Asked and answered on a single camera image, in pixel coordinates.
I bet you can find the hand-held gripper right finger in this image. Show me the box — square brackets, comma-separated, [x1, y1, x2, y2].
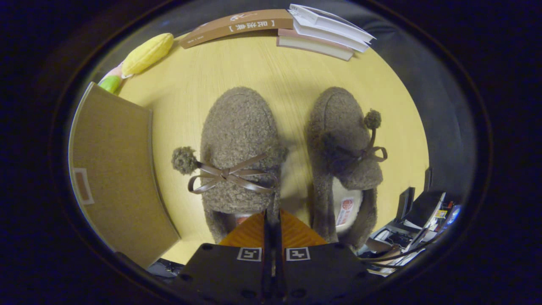
[272, 211, 373, 302]

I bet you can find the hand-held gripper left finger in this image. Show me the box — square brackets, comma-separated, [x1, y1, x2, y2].
[173, 211, 272, 302]

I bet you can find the fluffy brown shoe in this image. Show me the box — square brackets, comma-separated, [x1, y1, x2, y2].
[171, 87, 289, 244]
[307, 86, 388, 251]

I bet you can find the beige fabric storage box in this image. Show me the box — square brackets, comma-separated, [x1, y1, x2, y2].
[68, 82, 181, 269]

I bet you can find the dark cluttered equipment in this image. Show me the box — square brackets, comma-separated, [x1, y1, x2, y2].
[358, 166, 462, 277]

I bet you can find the pink and green plush toy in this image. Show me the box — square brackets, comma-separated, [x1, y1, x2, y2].
[98, 63, 127, 94]

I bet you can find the pale pink book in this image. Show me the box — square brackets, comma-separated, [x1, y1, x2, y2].
[276, 28, 356, 62]

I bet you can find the yellow round plush cushion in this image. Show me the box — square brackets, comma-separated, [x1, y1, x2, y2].
[121, 33, 174, 79]

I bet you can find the plain white book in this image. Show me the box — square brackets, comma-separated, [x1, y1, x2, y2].
[292, 19, 370, 54]

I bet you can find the brown book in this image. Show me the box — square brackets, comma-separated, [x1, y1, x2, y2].
[179, 9, 294, 50]

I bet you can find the white book with dark photo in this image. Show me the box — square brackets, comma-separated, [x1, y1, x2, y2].
[289, 3, 377, 43]

